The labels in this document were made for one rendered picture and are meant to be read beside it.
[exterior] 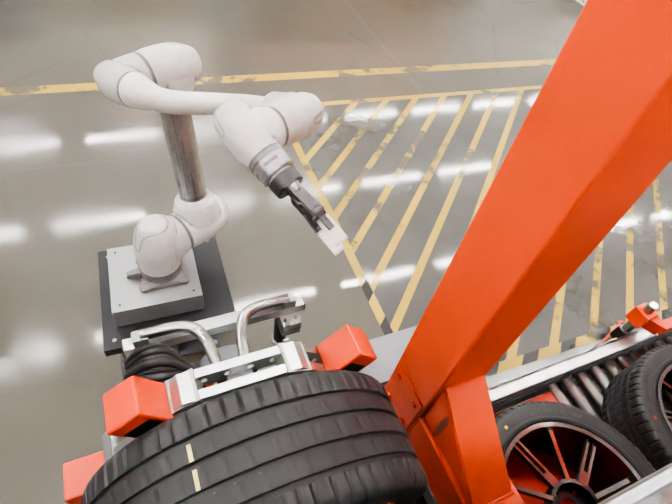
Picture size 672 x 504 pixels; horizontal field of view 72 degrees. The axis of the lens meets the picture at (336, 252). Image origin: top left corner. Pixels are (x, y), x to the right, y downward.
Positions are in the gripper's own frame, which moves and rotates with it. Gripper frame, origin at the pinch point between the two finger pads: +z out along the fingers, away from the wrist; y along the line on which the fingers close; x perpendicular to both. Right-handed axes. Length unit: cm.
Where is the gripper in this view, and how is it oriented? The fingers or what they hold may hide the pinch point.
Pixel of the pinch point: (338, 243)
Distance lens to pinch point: 102.8
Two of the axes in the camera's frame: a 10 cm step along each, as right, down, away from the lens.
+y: 0.3, -1.5, -9.9
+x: 7.6, -6.4, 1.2
